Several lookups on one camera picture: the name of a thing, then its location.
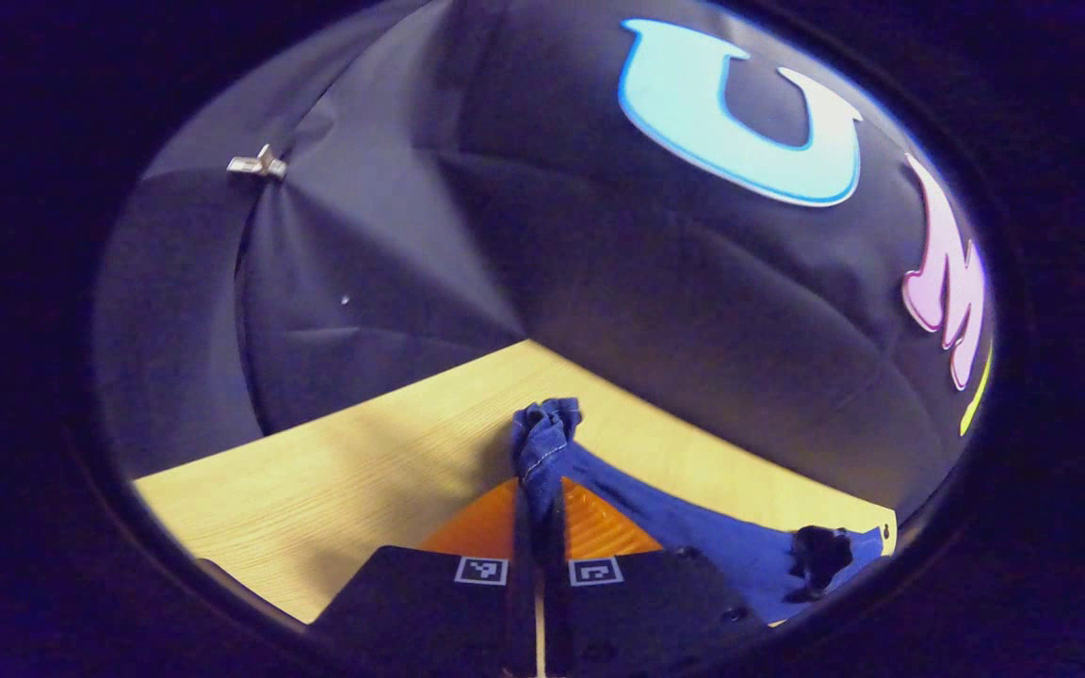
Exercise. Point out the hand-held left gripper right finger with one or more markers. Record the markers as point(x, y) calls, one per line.
point(557, 584)

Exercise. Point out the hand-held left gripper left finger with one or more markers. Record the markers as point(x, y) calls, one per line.
point(522, 584)

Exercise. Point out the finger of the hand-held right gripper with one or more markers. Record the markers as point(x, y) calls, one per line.
point(820, 556)

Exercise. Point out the blue denim jeans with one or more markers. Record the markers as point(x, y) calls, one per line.
point(693, 537)

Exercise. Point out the black backdrop cloth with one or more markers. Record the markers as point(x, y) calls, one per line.
point(599, 273)

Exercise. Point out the small white clip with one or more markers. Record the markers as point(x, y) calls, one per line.
point(257, 166)

